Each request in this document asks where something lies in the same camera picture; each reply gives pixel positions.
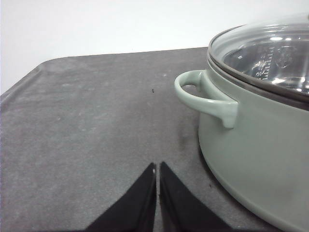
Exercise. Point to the green electric steamer pot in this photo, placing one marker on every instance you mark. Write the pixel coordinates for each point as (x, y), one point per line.
(255, 145)

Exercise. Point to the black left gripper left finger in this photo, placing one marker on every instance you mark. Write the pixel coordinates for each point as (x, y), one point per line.
(136, 210)

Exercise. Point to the grey table mat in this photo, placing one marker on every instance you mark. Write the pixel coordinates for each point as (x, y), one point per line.
(77, 132)

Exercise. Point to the glass lid with green knob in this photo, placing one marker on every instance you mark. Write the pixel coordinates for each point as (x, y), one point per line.
(272, 54)

